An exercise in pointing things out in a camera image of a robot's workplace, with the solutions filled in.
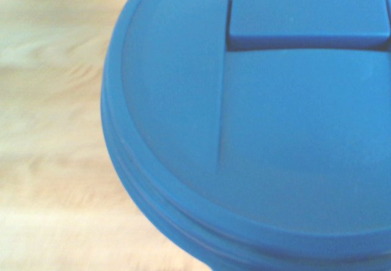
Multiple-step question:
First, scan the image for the clear pitcher with blue lid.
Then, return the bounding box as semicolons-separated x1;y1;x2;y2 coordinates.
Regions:
100;0;391;271

